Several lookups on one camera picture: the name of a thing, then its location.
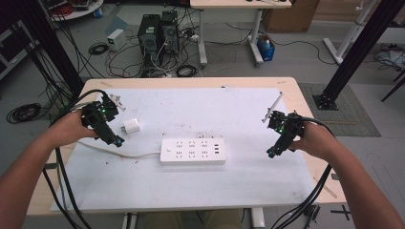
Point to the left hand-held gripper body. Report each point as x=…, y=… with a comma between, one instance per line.
x=95, y=114

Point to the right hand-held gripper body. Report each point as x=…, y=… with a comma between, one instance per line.
x=286, y=127

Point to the person's left hand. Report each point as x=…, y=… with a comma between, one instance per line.
x=71, y=129

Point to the person's right hand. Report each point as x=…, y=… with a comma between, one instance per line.
x=315, y=140

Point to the white charger plug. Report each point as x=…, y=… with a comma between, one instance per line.
x=132, y=126

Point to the grey floor mat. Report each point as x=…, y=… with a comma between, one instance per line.
x=356, y=120

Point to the white power strip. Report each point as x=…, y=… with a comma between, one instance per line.
x=193, y=151

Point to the white power supply box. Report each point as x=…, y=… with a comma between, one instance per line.
x=116, y=39

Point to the white table mat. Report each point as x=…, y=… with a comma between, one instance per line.
x=191, y=184

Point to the black computer tower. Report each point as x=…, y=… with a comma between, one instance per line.
x=149, y=38
x=169, y=31

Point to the round white table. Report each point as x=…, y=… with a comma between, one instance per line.
x=76, y=9

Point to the white metal stand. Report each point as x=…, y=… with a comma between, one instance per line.
x=348, y=36

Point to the cardboard box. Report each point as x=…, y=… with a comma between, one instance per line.
x=291, y=16

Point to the wooden desk with white legs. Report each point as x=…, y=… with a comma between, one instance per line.
x=238, y=4

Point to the black metal frame post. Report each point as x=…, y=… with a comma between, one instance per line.
x=359, y=51
x=54, y=47

